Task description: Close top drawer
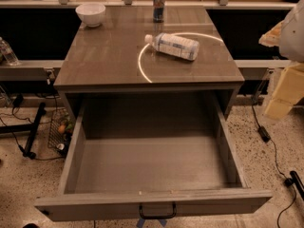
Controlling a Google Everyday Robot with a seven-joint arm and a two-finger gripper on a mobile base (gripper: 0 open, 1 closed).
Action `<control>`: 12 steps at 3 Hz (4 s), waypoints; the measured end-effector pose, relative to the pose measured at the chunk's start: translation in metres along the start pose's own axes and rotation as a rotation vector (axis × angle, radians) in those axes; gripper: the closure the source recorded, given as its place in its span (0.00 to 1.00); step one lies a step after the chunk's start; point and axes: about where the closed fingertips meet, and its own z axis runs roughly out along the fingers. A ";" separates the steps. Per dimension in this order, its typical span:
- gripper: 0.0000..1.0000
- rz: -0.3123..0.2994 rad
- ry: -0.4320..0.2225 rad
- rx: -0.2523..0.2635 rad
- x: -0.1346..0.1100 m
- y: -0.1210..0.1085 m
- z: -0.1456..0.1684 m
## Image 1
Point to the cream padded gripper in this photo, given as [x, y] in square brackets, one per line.
[294, 35]

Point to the grey top drawer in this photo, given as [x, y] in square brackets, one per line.
[134, 149]

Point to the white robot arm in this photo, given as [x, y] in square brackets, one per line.
[296, 15]

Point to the grey wooden drawer cabinet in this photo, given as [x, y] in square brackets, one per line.
[114, 57]

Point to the black power adapter right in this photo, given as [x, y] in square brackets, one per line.
[263, 133]

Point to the black clamp right floor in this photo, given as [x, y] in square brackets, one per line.
[296, 180]

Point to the clear plastic water bottle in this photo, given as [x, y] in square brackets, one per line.
[174, 45]

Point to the blue silver drink can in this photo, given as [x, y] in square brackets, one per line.
[158, 9]

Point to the blue tape cross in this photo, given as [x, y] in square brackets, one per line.
[151, 223]

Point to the white ceramic bowl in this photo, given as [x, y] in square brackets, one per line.
[91, 14]

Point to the orange fruit in basket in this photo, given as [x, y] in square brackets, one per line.
[62, 129]

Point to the black floor stand left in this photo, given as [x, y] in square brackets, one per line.
[31, 128]

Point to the black top drawer handle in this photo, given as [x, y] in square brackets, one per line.
[158, 211]

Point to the black wire basket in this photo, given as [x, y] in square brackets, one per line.
[56, 141]

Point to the small bottle on left rail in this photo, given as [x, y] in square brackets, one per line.
[8, 53]

